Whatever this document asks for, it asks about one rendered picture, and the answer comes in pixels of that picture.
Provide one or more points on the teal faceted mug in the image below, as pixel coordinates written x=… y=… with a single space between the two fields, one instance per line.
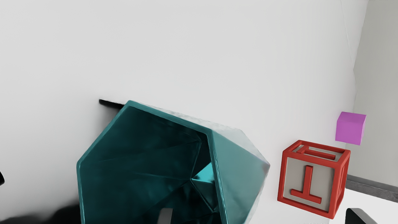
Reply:
x=149 y=161

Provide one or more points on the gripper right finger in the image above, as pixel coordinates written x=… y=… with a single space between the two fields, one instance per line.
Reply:
x=359 y=217

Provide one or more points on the magenta cube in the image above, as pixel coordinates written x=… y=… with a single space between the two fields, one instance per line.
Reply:
x=349 y=128

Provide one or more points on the red letter block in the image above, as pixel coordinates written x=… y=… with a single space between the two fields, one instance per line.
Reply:
x=311 y=180

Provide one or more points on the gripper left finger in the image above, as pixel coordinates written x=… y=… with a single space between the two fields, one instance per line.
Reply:
x=165 y=217

